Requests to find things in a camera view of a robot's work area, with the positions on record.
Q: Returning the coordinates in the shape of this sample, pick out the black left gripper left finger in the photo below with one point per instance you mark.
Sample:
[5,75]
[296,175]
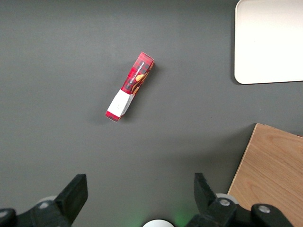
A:
[68,196]

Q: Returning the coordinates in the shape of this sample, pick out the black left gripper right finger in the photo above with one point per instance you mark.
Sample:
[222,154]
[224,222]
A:
[208,201]

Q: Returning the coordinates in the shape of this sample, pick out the red cookie box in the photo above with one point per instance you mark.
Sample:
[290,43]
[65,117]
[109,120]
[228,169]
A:
[138,73]

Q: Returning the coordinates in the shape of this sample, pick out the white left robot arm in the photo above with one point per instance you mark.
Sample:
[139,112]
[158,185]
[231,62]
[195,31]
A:
[158,223]

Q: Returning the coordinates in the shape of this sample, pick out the white plastic tray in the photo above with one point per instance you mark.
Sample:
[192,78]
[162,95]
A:
[270,40]

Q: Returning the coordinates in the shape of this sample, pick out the wooden drawer cabinet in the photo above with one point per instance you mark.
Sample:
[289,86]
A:
[272,170]

